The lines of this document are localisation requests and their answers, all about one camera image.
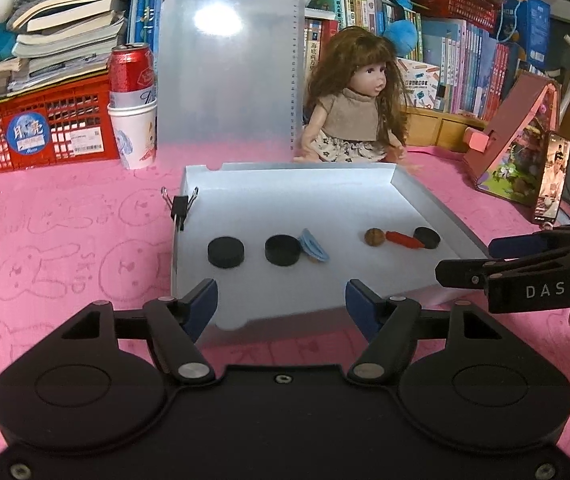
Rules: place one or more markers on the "white paper cup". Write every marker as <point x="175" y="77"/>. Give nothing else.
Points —
<point x="135" y="135"/>

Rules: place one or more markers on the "long-haired baby doll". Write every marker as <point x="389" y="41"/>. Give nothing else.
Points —
<point x="352" y="110"/>

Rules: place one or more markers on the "row of blue thin books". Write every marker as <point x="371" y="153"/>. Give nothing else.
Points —
<point x="142" y="15"/>

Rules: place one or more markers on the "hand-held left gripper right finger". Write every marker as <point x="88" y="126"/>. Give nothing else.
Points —
<point x="360" y="305"/>

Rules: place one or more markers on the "black round disc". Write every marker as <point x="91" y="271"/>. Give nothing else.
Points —
<point x="427" y="238"/>
<point x="225" y="252"/>

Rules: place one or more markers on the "stack of worn books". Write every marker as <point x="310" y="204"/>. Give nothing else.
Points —
<point x="60" y="25"/>

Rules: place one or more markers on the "pink bunny-print blanket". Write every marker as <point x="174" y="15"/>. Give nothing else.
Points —
<point x="65" y="260"/>

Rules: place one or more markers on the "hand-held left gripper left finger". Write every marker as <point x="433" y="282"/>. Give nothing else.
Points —
<point x="200" y="305"/>

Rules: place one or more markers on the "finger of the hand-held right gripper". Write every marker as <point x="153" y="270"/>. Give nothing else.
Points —
<point x="460" y="272"/>
<point x="515" y="247"/>

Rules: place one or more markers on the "white shallow cardboard box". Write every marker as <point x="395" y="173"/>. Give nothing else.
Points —
<point x="315" y="200"/>

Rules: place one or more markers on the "wooden drawer shelf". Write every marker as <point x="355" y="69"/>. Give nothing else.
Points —
<point x="440" y="127"/>

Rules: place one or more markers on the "brown walnut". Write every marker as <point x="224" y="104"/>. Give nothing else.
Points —
<point x="374" y="237"/>

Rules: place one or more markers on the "black round cap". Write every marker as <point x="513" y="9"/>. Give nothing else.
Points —
<point x="282" y="250"/>

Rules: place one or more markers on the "red mesh basket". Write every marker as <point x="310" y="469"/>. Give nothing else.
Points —
<point x="455" y="2"/>

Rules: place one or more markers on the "black binder clip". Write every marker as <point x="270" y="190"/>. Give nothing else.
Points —
<point x="181" y="207"/>

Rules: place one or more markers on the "red drink can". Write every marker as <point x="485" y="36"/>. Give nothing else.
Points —
<point x="132" y="72"/>

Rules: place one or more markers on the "row of colourful children's books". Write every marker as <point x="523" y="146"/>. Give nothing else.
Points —
<point x="325" y="25"/>

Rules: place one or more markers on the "row of upright books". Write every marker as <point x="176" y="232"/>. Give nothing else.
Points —
<point x="470" y="70"/>

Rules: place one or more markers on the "red plastic crate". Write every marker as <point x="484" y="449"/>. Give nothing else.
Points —
<point x="40" y="130"/>

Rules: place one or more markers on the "smartphone with lit screen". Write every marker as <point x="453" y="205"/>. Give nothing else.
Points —
<point x="552" y="180"/>

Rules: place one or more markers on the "translucent clipboard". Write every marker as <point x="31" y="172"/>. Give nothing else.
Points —
<point x="225" y="75"/>

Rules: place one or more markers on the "red bottle-shaped piece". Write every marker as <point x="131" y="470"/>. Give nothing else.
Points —
<point x="404" y="240"/>

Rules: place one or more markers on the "pink house-shaped model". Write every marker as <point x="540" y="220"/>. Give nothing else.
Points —
<point x="505" y="150"/>

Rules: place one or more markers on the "blue tall carton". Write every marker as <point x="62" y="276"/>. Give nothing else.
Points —
<point x="527" y="30"/>

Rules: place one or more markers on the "white pencil-print carton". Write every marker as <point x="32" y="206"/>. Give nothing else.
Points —
<point x="422" y="85"/>

